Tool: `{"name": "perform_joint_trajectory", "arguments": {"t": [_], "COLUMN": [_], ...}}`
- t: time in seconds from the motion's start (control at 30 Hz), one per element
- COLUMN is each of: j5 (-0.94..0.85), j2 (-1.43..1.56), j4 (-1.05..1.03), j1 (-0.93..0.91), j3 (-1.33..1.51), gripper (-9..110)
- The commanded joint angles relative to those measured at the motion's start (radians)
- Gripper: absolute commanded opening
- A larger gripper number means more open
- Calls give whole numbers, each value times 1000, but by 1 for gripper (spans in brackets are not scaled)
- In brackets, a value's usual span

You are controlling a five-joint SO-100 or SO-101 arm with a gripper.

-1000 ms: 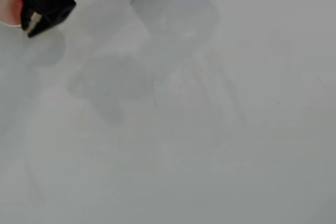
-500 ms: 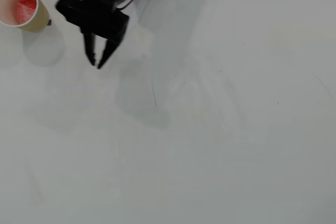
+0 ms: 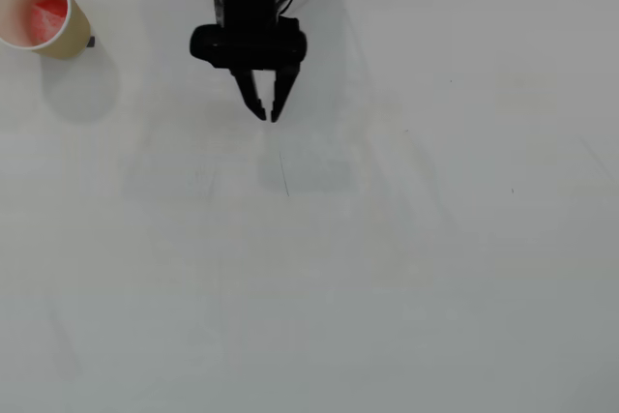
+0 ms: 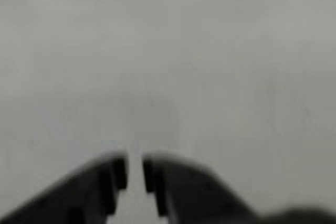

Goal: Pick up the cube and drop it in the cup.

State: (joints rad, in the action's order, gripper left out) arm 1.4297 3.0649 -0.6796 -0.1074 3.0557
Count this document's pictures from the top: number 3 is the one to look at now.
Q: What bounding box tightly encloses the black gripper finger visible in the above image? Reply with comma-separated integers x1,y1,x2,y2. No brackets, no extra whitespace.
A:
269,61,303,124
229,68,268,123

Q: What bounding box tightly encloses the red white foam cube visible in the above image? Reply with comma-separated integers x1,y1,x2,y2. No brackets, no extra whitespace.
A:
29,0,70,45

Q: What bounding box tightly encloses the tan paper cup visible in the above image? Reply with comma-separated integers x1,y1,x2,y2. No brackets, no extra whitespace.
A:
0,0,93,62

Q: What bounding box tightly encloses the black oval webcam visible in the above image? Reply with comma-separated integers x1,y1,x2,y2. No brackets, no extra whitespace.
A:
189,17,310,72

